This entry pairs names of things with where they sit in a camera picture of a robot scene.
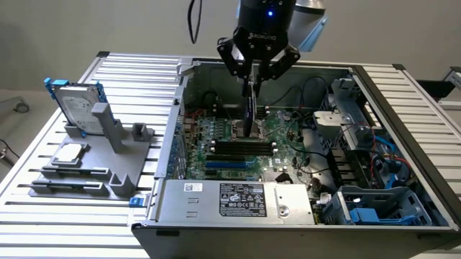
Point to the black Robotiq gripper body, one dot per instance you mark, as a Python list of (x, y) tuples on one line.
[(264, 24)]

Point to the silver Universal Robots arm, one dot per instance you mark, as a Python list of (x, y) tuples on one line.
[(306, 19)]

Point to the metal CPU socket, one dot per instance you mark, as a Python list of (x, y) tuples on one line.
[(259, 130)]

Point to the grey metal drive cage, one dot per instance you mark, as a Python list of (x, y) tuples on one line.
[(344, 118)]

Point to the green motherboard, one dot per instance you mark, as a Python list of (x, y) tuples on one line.
[(284, 151)]

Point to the black RAM slot bank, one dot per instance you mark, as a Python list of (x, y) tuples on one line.
[(244, 148)]

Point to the black expansion slot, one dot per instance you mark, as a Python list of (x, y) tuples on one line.
[(224, 157)]

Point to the blue expansion slot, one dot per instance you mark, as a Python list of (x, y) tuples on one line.
[(224, 164)]

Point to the silver chipset heatsink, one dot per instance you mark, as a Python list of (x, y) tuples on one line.
[(268, 177)]

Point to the grey parts rack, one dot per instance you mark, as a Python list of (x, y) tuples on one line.
[(136, 159)]

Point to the silver power supply unit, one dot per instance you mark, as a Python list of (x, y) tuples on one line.
[(208, 201)]

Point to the silver CPU chip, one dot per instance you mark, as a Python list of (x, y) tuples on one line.
[(69, 153)]

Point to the grey disk bay cage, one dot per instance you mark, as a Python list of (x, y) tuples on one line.
[(391, 199)]

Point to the blue case latch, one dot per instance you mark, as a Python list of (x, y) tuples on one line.
[(135, 202)]

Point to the black RAM stick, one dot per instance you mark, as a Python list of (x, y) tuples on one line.
[(72, 170), (64, 184)]

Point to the grey castor wheel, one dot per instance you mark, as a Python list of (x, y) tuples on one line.
[(20, 107)]

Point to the blue disk caddy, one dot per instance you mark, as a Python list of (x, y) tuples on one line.
[(365, 215)]

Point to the open black PC case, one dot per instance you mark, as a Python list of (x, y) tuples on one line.
[(323, 237)]

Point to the hard disk in blue bracket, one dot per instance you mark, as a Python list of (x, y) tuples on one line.
[(77, 108)]

